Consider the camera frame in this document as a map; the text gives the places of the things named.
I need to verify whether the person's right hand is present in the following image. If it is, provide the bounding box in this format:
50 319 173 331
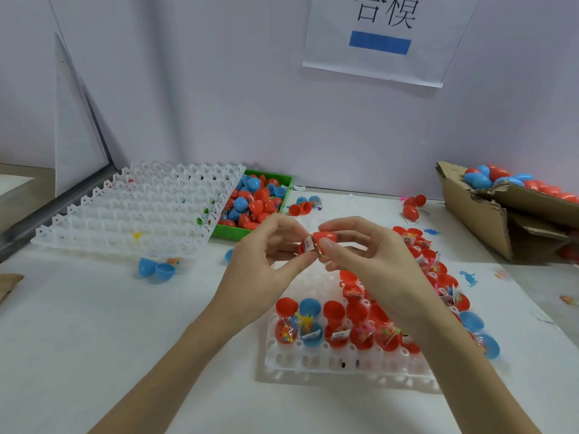
315 216 445 335

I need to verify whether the person's left hand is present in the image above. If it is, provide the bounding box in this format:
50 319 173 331
203 213 320 344

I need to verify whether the blue egg shell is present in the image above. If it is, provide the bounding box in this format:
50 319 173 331
138 257 179 284

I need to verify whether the small capsule cluster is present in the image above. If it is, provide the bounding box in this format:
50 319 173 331
288 195 323 217

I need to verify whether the clear plastic egg tray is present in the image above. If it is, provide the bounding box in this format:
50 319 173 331
264 225 503 389
30 160 247 260

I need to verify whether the cardboard box of capsules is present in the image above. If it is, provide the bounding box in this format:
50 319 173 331
436 160 579 265

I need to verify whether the pile of finished eggs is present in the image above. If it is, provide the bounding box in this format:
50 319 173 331
462 164 579 204

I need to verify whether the person's left forearm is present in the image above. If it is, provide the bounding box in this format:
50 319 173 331
90 316 245 434

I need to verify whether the person's right forearm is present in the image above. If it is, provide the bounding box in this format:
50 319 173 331
402 303 544 434

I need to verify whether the green plastic tray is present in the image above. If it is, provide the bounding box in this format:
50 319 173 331
210 169 295 242

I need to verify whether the clear triangular panel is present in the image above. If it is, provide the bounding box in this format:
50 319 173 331
54 33 112 197

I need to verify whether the white paper sign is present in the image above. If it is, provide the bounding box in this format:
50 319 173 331
302 0 483 89

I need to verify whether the flat brown cardboard sheet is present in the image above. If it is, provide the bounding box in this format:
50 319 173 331
0 272 25 304

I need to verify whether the grey metal rail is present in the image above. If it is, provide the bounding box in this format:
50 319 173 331
0 162 119 263

